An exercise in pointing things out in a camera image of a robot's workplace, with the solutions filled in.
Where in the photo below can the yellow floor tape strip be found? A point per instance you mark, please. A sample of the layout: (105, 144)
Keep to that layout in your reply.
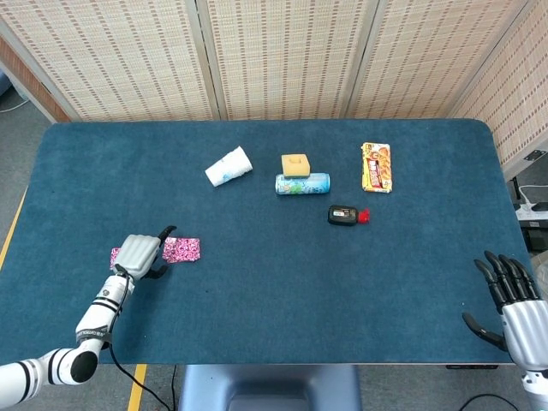
(137, 387)
(12, 231)

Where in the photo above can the light blue beverage can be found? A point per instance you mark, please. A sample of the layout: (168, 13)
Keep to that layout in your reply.
(301, 185)

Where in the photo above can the yellow sponge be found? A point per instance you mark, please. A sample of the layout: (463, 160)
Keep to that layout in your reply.
(295, 164)

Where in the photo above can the white power strip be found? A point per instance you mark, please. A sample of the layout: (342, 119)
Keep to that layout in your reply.
(533, 210)

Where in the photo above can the white paper cup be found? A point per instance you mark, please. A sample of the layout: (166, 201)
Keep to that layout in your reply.
(227, 167)

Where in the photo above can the yellow snack package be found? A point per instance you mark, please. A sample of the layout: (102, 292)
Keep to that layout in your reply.
(377, 169)

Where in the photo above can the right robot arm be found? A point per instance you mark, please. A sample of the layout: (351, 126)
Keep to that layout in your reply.
(535, 389)

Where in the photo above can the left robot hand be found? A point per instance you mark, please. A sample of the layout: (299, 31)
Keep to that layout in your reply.
(137, 257)

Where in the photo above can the pink patterned packet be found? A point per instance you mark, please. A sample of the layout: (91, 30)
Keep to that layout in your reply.
(184, 250)
(115, 257)

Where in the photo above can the black bottle red cap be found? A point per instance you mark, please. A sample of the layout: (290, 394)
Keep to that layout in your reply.
(342, 215)

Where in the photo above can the blue table cloth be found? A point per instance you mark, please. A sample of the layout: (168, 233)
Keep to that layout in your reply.
(274, 278)

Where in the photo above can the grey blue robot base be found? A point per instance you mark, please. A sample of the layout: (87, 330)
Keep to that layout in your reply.
(269, 385)

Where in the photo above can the brown woven screen panel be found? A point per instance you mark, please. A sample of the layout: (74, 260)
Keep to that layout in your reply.
(30, 73)

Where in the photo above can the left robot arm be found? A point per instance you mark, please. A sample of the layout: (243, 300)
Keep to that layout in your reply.
(100, 304)

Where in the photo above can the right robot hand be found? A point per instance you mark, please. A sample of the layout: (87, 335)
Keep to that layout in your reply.
(526, 334)

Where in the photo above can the woven bamboo screen panel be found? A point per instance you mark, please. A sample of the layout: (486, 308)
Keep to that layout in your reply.
(518, 94)
(287, 60)
(120, 60)
(428, 60)

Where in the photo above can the metal screen hinge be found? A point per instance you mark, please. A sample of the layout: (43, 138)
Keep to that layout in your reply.
(535, 155)

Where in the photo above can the black table control panel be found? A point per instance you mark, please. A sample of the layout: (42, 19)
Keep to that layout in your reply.
(471, 367)

